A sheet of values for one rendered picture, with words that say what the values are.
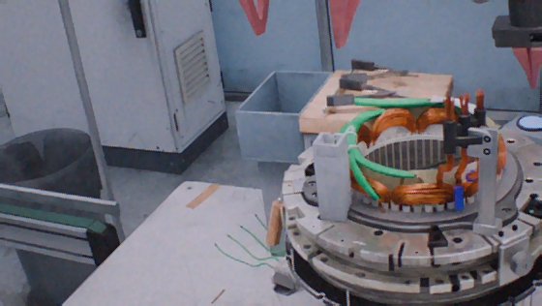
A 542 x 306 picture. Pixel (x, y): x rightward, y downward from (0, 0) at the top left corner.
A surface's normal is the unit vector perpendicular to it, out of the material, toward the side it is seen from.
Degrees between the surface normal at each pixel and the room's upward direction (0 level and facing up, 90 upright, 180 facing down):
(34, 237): 90
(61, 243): 90
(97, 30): 90
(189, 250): 0
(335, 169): 90
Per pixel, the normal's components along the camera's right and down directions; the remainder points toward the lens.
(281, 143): -0.36, 0.47
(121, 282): -0.12, -0.88
